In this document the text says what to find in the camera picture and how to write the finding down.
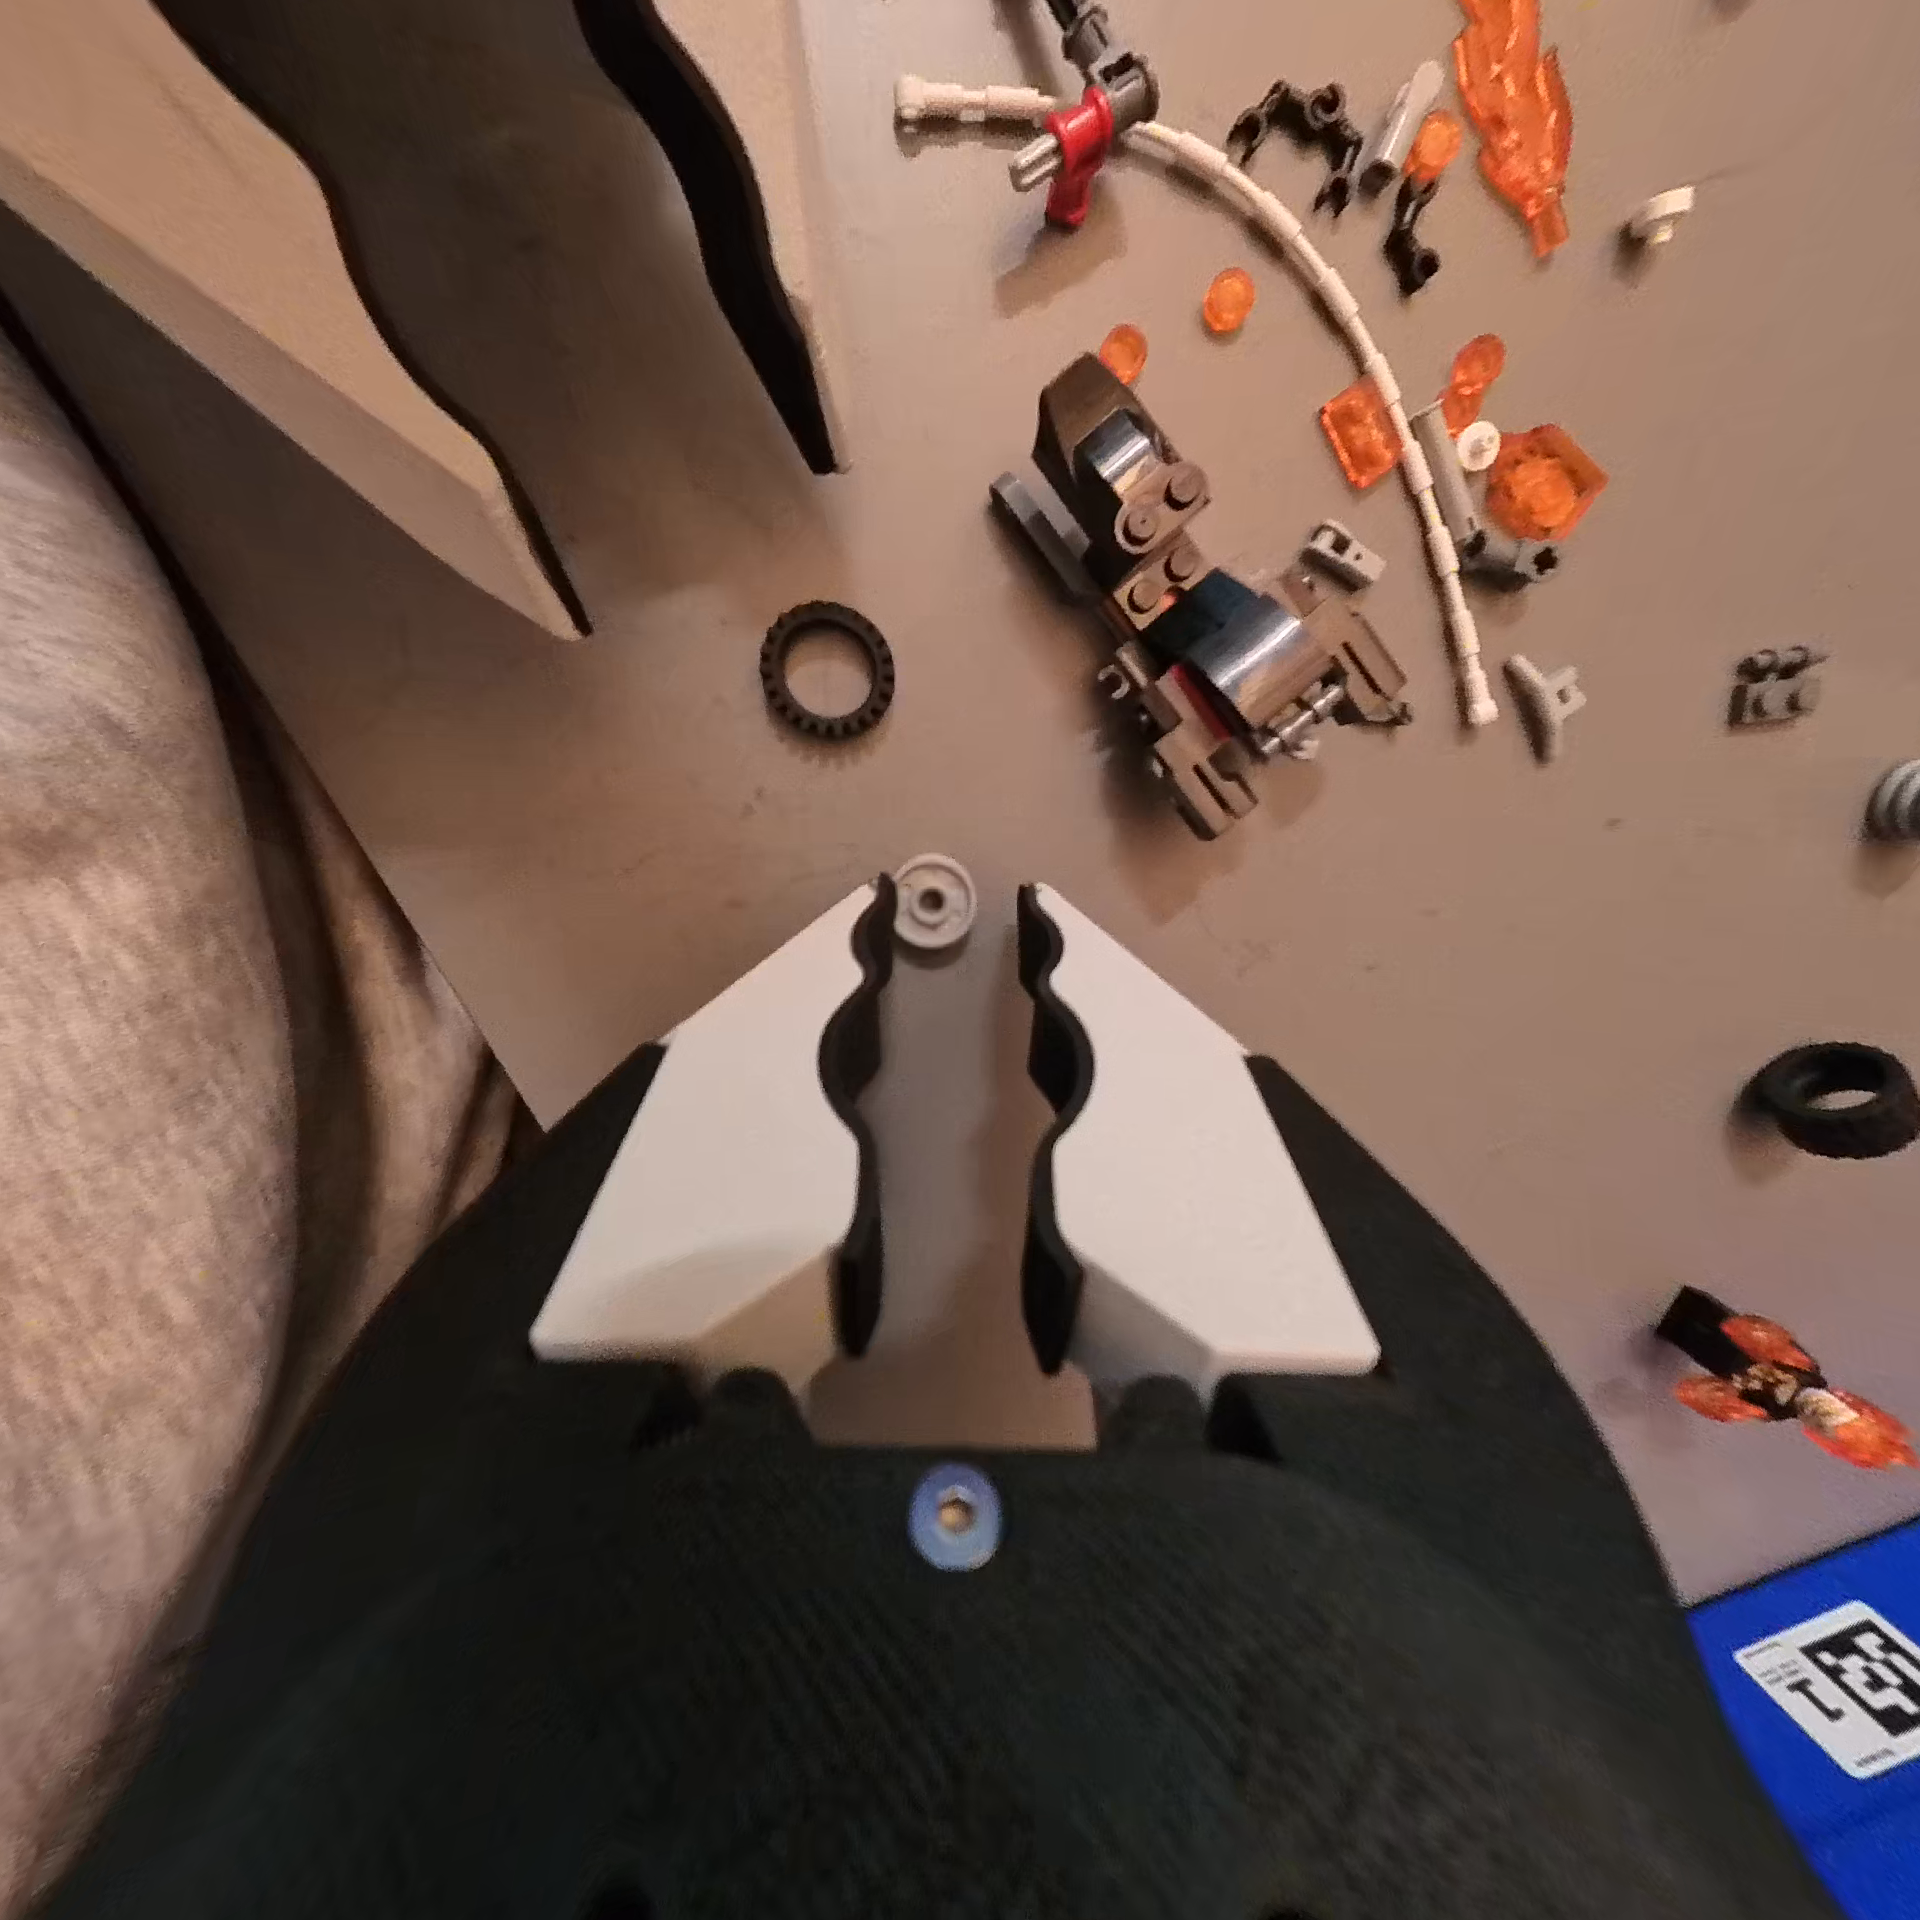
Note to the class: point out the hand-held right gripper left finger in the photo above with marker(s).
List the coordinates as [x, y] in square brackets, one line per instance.
[719, 1187]

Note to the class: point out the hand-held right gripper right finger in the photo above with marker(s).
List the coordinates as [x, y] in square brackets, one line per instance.
[1187, 1187]

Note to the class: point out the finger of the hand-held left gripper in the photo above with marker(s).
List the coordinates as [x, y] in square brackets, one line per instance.
[719, 228]
[229, 228]

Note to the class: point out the grey lego wheel hub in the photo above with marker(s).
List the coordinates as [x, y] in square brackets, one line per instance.
[1899, 801]
[937, 902]

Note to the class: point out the red lego connector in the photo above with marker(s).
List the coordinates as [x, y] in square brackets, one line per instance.
[1075, 147]

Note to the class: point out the axle assembly with red joint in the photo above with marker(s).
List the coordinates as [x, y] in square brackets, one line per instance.
[1106, 61]

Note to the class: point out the thin black lego tire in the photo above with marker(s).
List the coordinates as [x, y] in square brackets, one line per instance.
[772, 667]

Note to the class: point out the white flexible lego tube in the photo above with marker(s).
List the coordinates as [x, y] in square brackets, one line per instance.
[962, 101]

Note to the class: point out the orange round lego stud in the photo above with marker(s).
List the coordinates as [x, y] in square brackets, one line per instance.
[1436, 144]
[1124, 356]
[1228, 301]
[1478, 365]
[1464, 411]

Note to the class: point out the black lego motorcycle build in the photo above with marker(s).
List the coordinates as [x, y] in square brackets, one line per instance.
[1187, 601]

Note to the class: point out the flame lego minifigure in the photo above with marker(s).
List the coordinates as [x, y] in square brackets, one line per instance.
[1770, 1379]

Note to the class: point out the small grey lego brick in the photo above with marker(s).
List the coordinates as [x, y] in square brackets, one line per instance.
[1340, 554]

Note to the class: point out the wide black lego tire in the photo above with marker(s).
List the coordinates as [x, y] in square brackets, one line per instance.
[1845, 1142]

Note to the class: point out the orange rectangular lego plate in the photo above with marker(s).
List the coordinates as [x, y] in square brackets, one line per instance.
[1363, 432]

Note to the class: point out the light grey lego bar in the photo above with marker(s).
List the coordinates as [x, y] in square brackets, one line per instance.
[1399, 128]

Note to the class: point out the dark grey lego connector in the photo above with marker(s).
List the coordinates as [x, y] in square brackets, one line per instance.
[1507, 560]

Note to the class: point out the grey lego pin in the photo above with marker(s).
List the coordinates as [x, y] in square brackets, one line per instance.
[1449, 481]

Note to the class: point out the dark grey lego plate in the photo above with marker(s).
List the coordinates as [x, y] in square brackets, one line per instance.
[1781, 687]

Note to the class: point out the orange lego flame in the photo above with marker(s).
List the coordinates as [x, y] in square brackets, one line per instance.
[1523, 121]

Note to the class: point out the white round lego stud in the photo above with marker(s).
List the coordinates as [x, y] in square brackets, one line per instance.
[1662, 212]

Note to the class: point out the blue plastic bin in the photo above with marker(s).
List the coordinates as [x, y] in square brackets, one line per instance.
[1801, 1576]

